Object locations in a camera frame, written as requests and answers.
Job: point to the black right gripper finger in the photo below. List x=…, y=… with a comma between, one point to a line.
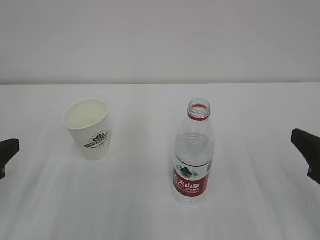
x=309, y=146

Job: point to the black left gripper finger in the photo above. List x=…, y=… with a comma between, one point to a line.
x=8, y=149

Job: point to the white paper cup green logo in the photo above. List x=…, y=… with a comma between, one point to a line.
x=88, y=124

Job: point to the clear Nongfu Spring water bottle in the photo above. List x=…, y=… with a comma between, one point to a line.
x=194, y=150

